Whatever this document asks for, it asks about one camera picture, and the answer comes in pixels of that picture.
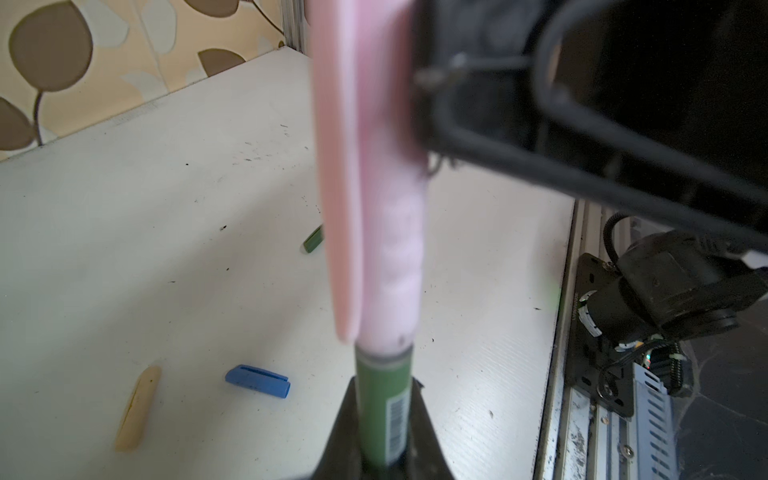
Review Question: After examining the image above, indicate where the blue pen cap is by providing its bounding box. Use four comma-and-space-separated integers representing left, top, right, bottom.
225, 364, 291, 399

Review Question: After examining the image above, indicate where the pink pen cap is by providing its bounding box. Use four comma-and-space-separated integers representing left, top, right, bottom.
309, 1, 428, 357

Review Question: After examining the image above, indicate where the green pen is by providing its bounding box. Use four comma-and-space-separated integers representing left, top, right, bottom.
355, 347, 413, 469

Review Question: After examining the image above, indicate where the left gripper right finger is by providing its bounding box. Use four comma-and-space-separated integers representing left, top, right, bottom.
404, 378, 454, 480

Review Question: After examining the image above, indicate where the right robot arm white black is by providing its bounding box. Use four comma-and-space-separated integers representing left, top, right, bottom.
412, 1, 767, 343

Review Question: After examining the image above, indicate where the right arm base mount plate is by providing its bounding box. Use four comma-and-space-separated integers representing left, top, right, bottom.
565, 253, 634, 418

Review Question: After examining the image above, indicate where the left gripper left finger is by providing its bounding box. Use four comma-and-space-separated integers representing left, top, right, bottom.
310, 377, 363, 480

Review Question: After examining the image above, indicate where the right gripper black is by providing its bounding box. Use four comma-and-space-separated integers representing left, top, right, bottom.
411, 1, 767, 252

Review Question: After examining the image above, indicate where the tan pen cap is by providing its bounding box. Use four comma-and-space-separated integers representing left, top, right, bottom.
114, 365, 162, 452

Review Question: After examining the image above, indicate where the green pen cap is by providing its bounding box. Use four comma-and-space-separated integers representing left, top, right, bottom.
301, 225, 324, 254

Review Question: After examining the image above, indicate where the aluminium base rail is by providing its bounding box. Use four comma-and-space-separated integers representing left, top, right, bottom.
533, 200, 679, 479

